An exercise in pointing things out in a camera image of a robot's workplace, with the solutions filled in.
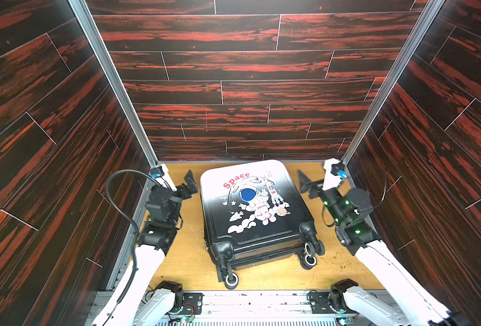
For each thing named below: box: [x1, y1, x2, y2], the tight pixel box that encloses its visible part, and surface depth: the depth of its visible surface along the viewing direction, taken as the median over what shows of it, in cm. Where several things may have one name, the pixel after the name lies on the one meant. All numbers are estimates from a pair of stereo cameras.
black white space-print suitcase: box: [201, 159, 326, 291], surface depth 75 cm
